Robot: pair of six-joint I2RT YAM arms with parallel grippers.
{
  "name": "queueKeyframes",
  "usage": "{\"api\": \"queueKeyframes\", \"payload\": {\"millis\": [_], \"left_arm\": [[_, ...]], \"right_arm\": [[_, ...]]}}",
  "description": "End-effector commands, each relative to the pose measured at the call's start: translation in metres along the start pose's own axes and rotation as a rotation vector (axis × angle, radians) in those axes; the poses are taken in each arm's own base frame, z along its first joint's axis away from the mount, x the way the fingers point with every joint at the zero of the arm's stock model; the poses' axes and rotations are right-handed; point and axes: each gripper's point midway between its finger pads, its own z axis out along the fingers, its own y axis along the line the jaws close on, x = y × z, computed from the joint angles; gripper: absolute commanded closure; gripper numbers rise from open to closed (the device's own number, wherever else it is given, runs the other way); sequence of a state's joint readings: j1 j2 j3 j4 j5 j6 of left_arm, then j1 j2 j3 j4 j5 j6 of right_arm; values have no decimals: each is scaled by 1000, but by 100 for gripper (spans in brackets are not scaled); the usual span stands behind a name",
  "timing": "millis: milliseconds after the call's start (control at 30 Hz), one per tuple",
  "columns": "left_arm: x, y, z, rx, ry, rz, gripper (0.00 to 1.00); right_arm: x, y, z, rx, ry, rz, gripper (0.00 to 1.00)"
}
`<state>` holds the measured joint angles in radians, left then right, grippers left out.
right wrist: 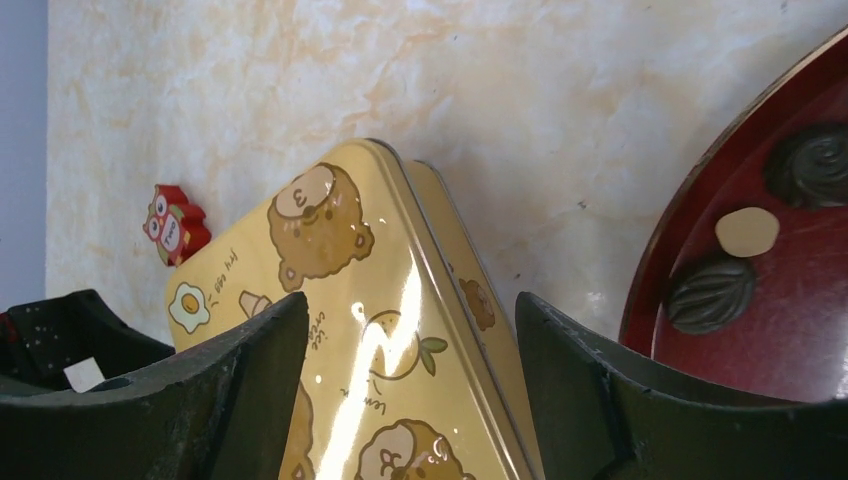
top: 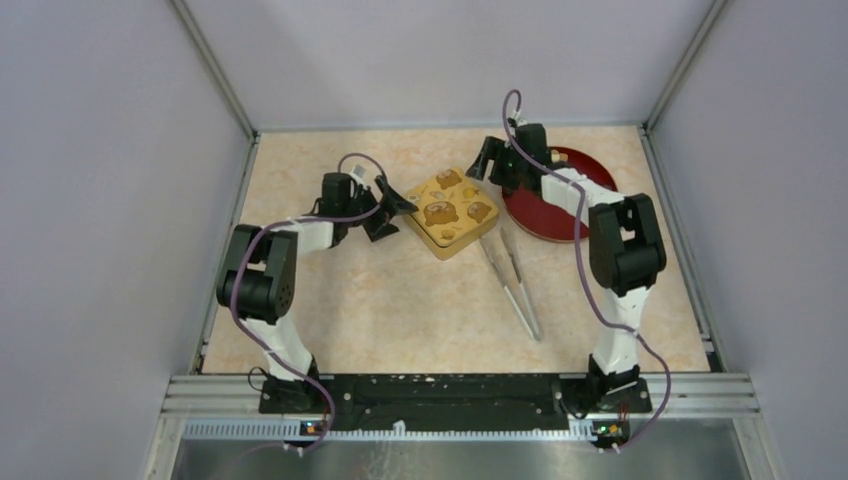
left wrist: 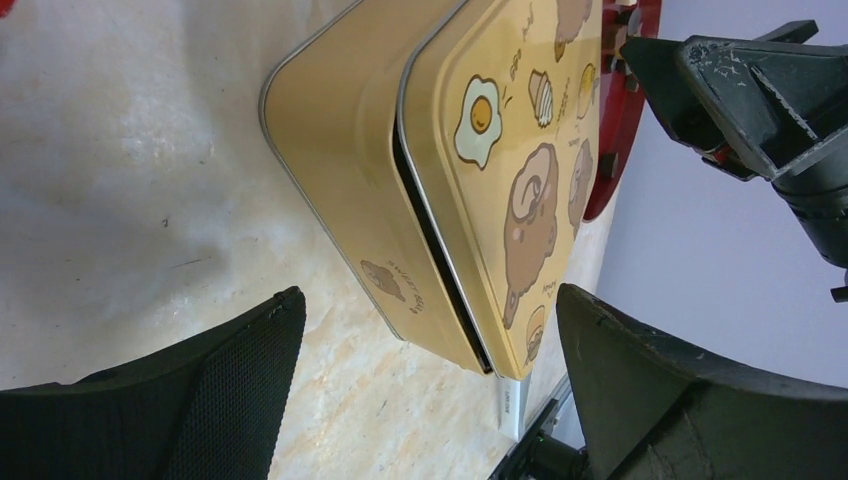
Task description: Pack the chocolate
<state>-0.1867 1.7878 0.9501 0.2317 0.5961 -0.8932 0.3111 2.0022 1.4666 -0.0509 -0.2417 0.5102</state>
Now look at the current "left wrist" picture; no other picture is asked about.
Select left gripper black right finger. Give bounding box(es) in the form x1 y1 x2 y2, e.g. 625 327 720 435
556 284 847 479

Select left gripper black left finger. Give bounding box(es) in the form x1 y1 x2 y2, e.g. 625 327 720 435
1 287 306 479

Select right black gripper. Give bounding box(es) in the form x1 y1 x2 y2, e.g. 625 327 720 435
620 20 847 270

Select yellow bear tin lid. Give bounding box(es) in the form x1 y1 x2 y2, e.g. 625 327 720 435
396 1 603 380

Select gold chocolate tin box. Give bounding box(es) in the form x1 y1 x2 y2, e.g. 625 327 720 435
259 1 493 374

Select silver metal tongs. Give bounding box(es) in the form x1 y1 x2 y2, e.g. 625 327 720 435
497 373 532 442

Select red round plate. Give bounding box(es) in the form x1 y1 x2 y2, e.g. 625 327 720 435
584 0 663 222

